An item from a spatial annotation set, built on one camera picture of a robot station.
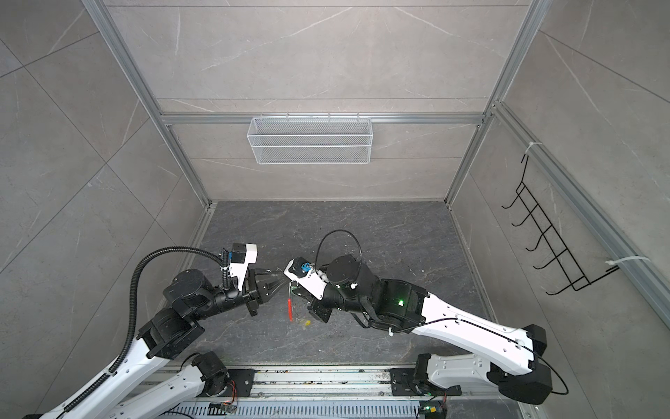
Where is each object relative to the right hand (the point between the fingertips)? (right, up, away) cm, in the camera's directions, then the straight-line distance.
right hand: (297, 286), depth 59 cm
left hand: (-1, +4, -3) cm, 6 cm away
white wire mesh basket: (-2, +48, +41) cm, 63 cm away
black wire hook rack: (+66, +11, +9) cm, 67 cm away
